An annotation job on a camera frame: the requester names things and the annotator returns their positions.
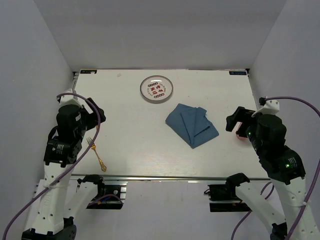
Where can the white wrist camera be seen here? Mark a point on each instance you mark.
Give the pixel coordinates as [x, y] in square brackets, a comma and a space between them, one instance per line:
[271, 107]
[67, 98]

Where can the white plate with red characters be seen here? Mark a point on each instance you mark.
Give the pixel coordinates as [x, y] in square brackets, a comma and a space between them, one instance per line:
[156, 89]

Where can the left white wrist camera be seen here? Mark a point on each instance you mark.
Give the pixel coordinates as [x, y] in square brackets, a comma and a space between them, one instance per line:
[67, 98]

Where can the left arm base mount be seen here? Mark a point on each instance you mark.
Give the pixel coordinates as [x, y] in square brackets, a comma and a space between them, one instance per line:
[109, 196]

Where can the pink cup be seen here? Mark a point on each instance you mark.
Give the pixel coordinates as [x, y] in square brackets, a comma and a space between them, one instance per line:
[240, 136]

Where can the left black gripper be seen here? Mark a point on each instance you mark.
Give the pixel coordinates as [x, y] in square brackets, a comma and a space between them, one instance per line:
[92, 116]

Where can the blue cloth napkin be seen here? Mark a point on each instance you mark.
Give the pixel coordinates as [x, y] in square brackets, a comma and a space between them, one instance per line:
[192, 125]

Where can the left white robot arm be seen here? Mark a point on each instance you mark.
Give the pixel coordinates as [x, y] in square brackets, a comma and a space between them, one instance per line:
[55, 219]

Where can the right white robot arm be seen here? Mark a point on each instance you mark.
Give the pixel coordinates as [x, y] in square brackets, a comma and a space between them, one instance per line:
[284, 167]

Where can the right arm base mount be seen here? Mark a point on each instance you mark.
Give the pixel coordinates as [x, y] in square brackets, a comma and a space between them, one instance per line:
[221, 200]

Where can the gold fork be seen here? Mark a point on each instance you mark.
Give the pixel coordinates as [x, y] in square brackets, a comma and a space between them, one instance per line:
[93, 147]

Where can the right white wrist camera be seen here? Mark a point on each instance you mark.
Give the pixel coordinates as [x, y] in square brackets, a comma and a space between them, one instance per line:
[271, 107]

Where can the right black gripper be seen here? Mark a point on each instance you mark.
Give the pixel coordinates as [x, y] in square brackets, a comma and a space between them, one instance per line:
[242, 114]

